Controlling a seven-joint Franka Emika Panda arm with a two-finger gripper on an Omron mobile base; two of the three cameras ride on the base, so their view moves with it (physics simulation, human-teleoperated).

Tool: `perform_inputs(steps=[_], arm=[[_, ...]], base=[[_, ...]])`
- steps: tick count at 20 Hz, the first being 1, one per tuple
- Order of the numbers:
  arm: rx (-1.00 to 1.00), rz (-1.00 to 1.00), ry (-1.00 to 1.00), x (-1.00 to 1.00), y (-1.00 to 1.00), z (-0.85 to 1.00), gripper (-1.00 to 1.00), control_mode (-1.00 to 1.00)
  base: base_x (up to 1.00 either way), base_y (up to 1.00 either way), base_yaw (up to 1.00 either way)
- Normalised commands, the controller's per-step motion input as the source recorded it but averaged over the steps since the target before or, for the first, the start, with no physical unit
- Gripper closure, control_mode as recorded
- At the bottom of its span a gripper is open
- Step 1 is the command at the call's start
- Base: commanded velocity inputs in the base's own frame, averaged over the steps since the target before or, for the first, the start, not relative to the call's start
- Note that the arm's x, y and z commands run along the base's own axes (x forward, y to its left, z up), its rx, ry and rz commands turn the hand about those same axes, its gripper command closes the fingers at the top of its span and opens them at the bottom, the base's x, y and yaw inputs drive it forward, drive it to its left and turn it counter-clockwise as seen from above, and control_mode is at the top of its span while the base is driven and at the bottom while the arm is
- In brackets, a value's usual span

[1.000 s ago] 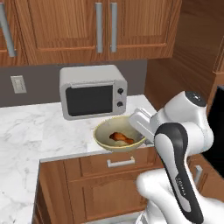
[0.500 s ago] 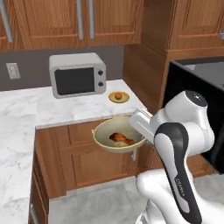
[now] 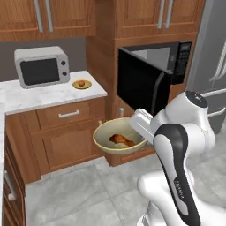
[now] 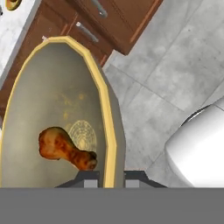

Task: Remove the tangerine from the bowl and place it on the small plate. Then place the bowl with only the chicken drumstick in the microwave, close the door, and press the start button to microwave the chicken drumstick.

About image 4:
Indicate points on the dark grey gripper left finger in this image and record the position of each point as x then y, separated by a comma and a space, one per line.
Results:
87, 178

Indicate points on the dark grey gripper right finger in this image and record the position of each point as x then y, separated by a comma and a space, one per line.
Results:
137, 178

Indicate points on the grey bowl with yellow rim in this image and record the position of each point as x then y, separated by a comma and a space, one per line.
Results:
52, 87

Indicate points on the brown chicken drumstick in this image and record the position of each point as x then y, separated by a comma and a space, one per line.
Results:
58, 144

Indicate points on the small yellow-rimmed plate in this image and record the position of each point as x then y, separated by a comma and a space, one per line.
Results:
13, 4

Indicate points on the white rounded object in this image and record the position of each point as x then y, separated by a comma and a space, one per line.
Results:
198, 151

